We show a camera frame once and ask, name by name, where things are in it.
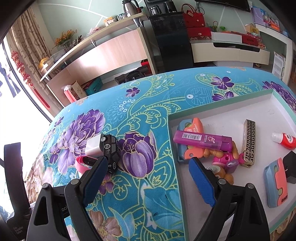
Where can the black television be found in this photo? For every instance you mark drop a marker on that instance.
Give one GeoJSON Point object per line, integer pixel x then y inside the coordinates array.
{"type": "Point", "coordinates": [224, 4]}

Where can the white television cabinet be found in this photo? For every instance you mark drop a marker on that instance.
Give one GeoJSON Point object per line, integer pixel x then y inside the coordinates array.
{"type": "Point", "coordinates": [231, 53]}

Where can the hanging dark clothes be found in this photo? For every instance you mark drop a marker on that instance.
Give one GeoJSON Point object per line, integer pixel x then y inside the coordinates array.
{"type": "Point", "coordinates": [7, 78]}

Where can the yellow object in clear container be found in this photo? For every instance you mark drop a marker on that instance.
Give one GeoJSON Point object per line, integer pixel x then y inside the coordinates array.
{"type": "Point", "coordinates": [44, 62]}

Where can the patterned beige curtain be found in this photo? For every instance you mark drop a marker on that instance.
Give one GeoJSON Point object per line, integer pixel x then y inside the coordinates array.
{"type": "Point", "coordinates": [30, 39]}

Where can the orange and blue carrot knife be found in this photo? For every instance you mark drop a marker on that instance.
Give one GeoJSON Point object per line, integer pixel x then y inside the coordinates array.
{"type": "Point", "coordinates": [195, 126]}

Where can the teal floral blanket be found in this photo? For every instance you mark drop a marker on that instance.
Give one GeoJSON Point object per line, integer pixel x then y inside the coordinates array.
{"type": "Point", "coordinates": [150, 104]}

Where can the beige floral bedsheet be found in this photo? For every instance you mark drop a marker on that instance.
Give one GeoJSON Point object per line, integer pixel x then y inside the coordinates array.
{"type": "Point", "coordinates": [37, 171]}

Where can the white side shelf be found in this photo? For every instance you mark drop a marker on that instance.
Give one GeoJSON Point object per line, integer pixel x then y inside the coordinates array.
{"type": "Point", "coordinates": [282, 46]}

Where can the white cube charger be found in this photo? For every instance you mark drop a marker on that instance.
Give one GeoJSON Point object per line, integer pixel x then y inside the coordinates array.
{"type": "Point", "coordinates": [92, 146]}

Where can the red handbag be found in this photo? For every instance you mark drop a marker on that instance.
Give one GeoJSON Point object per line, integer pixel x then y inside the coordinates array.
{"type": "Point", "coordinates": [194, 17]}

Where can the steel kettle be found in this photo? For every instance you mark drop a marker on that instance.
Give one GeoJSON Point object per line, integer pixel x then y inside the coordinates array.
{"type": "Point", "coordinates": [128, 8]}

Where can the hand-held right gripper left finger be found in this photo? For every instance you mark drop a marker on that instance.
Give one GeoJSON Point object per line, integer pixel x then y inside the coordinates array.
{"type": "Point", "coordinates": [92, 183]}

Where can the red hanging ornament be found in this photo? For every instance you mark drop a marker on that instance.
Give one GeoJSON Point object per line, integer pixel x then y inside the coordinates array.
{"type": "Point", "coordinates": [25, 71]}

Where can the beige paper bag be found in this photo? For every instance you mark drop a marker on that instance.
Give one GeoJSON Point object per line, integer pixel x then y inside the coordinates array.
{"type": "Point", "coordinates": [78, 89]}

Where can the black toy car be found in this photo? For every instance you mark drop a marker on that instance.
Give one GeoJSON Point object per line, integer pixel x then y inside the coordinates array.
{"type": "Point", "coordinates": [108, 143]}

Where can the yellow flowers in vase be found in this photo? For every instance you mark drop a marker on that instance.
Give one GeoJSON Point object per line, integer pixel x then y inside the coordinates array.
{"type": "Point", "coordinates": [64, 38]}

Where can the red flat box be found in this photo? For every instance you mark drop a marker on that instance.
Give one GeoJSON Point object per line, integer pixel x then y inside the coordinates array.
{"type": "Point", "coordinates": [252, 39]}

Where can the pink wristband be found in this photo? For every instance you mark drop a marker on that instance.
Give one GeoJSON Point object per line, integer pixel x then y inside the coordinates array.
{"type": "Point", "coordinates": [81, 165]}

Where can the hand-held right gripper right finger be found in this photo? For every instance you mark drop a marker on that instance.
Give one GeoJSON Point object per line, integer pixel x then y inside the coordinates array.
{"type": "Point", "coordinates": [201, 183]}

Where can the white flat box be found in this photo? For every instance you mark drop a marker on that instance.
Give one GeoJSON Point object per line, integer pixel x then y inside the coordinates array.
{"type": "Point", "coordinates": [226, 37]}

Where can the white tray with green rim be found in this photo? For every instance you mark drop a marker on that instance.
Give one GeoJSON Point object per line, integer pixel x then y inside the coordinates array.
{"type": "Point", "coordinates": [254, 111]}

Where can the pink and blue carrot knife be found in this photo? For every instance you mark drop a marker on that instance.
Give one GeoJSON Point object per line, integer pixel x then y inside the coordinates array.
{"type": "Point", "coordinates": [275, 185]}

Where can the red bottle with white cap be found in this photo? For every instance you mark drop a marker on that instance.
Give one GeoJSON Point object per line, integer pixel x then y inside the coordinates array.
{"type": "Point", "coordinates": [288, 141]}

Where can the red gift box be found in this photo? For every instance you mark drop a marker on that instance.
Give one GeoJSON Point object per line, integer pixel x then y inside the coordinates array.
{"type": "Point", "coordinates": [198, 33]}

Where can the pink puppy toy figure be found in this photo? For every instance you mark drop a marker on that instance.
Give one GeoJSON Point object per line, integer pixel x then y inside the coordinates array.
{"type": "Point", "coordinates": [222, 160]}

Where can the black and gold patterned lighter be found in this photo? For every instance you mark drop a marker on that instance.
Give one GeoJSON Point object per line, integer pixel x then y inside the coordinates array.
{"type": "Point", "coordinates": [249, 134]}

